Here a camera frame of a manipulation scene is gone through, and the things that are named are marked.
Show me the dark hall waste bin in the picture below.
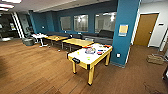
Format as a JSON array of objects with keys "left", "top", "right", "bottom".
[{"left": 22, "top": 37, "right": 35, "bottom": 47}]

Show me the dark grey sofa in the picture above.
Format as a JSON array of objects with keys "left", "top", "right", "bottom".
[{"left": 81, "top": 29, "right": 115, "bottom": 46}]

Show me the low dark sofa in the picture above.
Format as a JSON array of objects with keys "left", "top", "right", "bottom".
[{"left": 42, "top": 30, "right": 72, "bottom": 38}]

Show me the colourful snack box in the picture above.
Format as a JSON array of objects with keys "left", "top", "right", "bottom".
[{"left": 84, "top": 47, "right": 98, "bottom": 55}]

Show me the yellow legged game table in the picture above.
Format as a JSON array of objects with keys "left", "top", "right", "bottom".
[{"left": 66, "top": 42, "right": 114, "bottom": 86}]

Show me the red flat tray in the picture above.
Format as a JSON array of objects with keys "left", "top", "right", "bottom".
[{"left": 103, "top": 44, "right": 112, "bottom": 49}]

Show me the white hall wall outlet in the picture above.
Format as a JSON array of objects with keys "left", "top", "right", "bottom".
[{"left": 116, "top": 52, "right": 122, "bottom": 59}]

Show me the interior glass window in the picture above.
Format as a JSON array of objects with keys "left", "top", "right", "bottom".
[
  {"left": 73, "top": 14, "right": 90, "bottom": 33},
  {"left": 59, "top": 16, "right": 72, "bottom": 32},
  {"left": 94, "top": 11, "right": 117, "bottom": 34}
]

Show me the short yellow wooden table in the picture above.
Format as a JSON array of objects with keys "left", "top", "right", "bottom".
[{"left": 44, "top": 34, "right": 70, "bottom": 48}]

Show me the brown wooden door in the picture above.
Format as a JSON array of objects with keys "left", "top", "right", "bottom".
[{"left": 133, "top": 13, "right": 160, "bottom": 48}]

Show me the small white round table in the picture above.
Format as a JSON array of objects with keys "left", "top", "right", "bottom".
[{"left": 31, "top": 33, "right": 49, "bottom": 48}]

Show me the cardboard box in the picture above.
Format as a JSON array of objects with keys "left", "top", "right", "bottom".
[{"left": 146, "top": 53, "right": 166, "bottom": 66}]

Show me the yellow wall sign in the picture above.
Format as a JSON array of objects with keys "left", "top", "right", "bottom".
[{"left": 118, "top": 23, "right": 130, "bottom": 37}]

